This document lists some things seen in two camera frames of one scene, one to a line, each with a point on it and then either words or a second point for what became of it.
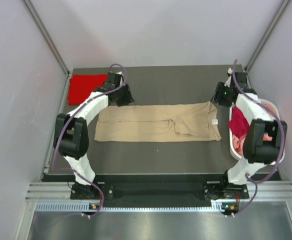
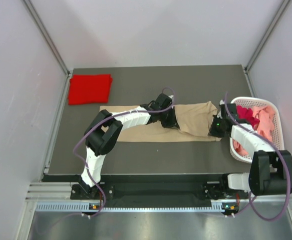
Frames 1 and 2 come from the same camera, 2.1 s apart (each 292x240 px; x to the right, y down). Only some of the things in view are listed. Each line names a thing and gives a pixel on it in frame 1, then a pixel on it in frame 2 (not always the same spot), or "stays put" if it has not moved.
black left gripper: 128,99 to 172,123
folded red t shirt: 81,86 stays put
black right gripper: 217,98 to 212,132
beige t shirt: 126,123 stays put
